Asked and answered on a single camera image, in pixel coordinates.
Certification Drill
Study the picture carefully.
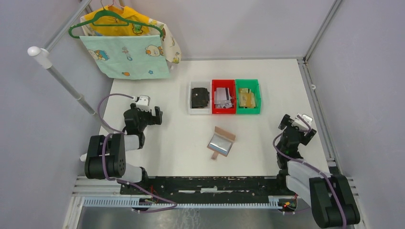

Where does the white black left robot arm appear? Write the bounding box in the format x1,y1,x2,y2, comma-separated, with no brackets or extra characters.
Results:
82,104,163,195

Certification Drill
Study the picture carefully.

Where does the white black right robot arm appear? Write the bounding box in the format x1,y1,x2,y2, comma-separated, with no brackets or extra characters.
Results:
272,114,361,229

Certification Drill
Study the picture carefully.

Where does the gold cards stack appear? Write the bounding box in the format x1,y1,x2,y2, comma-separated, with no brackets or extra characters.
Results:
238,88,256,108

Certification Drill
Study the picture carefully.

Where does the silver cards stack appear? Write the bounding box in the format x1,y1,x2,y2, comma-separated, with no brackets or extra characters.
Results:
214,87,233,109

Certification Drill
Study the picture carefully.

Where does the white plastic bin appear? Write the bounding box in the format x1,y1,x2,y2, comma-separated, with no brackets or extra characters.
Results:
187,81,212,115

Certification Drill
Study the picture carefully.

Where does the green plastic bin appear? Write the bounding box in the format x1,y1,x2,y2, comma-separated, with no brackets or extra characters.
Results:
235,79,261,115

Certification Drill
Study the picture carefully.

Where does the mint cartoon print cloth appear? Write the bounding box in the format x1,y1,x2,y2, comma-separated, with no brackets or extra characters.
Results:
80,35,170,80

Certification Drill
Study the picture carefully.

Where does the red plastic bin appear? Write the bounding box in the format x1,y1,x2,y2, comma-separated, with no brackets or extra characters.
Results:
211,79,237,115

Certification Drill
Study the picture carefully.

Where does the yellow child shirt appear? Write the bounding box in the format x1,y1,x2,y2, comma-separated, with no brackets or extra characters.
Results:
82,6,160,36

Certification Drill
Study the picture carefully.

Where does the green clothes hanger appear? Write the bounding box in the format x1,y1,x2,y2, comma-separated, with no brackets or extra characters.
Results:
68,7,164,39

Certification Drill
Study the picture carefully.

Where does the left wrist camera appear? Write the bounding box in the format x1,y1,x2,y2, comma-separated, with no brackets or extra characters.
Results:
135,95,151,113

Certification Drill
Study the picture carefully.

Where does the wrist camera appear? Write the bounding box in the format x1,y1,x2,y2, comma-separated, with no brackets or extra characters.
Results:
135,95,151,113
292,114,313,133

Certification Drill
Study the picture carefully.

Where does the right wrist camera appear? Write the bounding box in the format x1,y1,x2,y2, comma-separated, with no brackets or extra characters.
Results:
292,114,313,133

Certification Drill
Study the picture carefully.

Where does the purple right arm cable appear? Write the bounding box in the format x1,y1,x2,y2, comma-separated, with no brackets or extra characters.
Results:
272,115,349,229

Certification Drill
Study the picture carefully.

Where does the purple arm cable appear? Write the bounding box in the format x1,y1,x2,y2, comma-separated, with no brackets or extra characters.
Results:
272,115,349,229
96,93,178,214

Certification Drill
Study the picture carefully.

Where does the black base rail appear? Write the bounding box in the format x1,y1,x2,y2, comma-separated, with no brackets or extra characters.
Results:
120,176,295,204

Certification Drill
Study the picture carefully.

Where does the white cable duct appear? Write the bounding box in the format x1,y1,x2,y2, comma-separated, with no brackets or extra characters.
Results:
83,197,282,210

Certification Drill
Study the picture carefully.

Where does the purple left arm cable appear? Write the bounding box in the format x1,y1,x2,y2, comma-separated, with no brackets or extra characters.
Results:
96,93,178,214

